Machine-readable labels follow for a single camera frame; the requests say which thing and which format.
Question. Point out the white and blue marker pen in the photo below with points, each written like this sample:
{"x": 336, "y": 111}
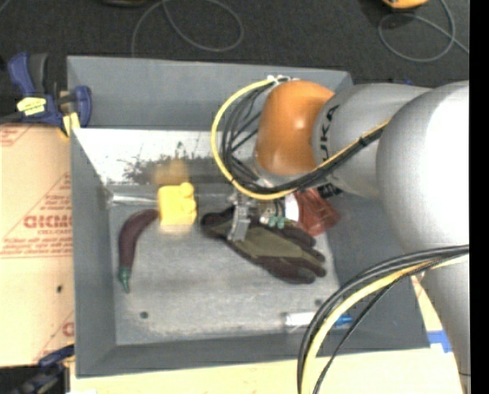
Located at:
{"x": 300, "y": 319}

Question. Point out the purple toy eggplant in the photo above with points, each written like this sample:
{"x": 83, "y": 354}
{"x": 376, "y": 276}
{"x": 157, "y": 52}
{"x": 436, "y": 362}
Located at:
{"x": 129, "y": 240}

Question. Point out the dark green and brown glove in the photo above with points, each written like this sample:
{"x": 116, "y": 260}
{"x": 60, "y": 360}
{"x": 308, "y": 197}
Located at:
{"x": 273, "y": 250}

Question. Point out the brown cardboard board red print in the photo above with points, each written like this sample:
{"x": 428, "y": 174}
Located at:
{"x": 31, "y": 187}

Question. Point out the yellow toy block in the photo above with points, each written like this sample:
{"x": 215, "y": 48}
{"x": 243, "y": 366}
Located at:
{"x": 175, "y": 205}

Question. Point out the grey metal bin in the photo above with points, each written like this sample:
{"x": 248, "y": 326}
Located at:
{"x": 211, "y": 302}

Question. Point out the red clear plastic piece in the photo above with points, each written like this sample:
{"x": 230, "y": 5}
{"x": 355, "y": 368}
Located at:
{"x": 319, "y": 216}

